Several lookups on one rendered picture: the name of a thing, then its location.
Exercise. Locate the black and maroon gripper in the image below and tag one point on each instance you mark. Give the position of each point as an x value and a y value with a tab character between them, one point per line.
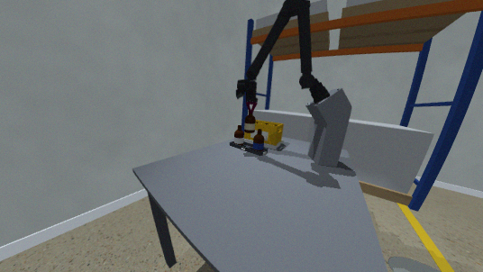
249	101

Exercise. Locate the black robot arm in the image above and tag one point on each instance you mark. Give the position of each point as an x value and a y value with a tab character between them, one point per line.
302	11

